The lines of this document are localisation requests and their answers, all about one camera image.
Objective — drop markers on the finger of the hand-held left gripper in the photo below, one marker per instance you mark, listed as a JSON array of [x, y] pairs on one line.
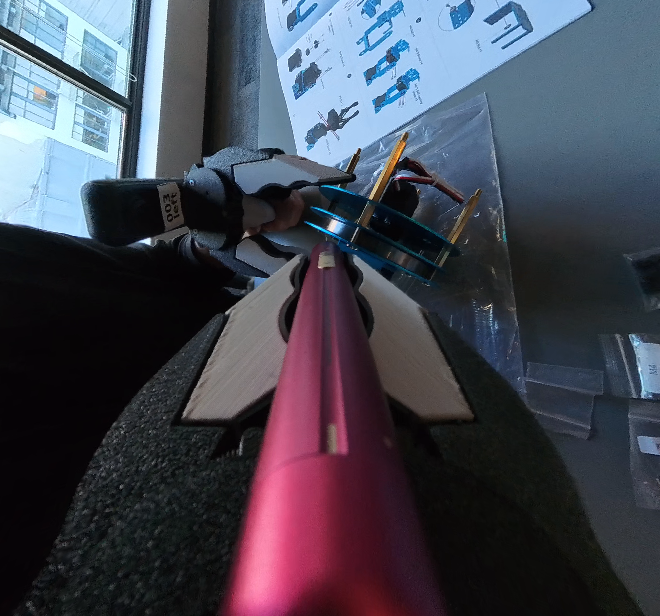
[[278, 172], [258, 255]]

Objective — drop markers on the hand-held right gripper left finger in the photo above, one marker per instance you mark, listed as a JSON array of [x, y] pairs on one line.
[[232, 368]]

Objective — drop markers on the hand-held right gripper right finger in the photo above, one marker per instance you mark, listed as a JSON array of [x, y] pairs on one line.
[[417, 368]]

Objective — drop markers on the red electric screwdriver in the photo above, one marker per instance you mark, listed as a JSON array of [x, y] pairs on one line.
[[330, 445]]

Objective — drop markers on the blue round servo base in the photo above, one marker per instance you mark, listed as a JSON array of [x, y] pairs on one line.
[[381, 229]]

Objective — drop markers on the person's left hand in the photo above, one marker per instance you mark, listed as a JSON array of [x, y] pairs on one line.
[[288, 213]]

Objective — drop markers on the clear plastic bag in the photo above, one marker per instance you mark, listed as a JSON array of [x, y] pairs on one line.
[[474, 275]]

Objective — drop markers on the window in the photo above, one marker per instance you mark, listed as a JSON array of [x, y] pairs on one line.
[[62, 84]]

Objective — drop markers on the person's dark clothing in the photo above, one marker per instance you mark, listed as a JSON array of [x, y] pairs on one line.
[[77, 368]]

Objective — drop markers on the printed instruction sheet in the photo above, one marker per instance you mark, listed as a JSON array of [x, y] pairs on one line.
[[412, 43]]

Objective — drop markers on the pile of small screw bags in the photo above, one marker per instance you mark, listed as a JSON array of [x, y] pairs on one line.
[[618, 384]]

